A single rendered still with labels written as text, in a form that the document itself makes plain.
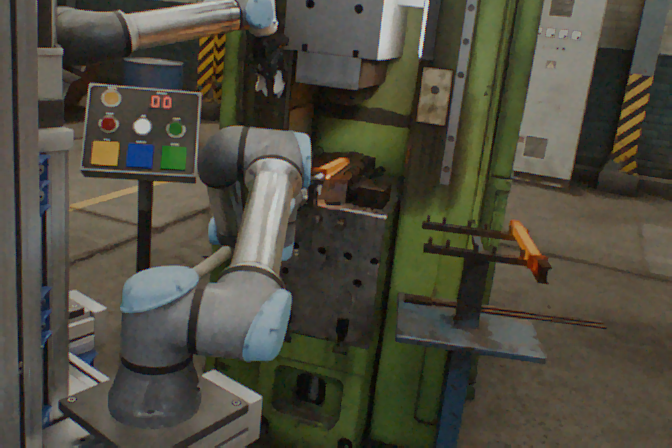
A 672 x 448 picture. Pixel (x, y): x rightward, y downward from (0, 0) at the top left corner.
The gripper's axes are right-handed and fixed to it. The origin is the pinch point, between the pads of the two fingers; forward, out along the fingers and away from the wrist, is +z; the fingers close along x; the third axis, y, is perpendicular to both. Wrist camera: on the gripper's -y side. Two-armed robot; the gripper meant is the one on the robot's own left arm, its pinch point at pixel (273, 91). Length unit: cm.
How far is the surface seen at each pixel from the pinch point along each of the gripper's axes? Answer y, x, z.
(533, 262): 29, 79, 20
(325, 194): 2.3, 15.1, 34.3
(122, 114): 9.2, -47.1, 9.8
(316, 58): -16.5, 7.9, -2.8
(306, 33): -19.6, 4.1, -9.0
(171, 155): 13.4, -30.2, 19.2
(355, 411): 38, 34, 95
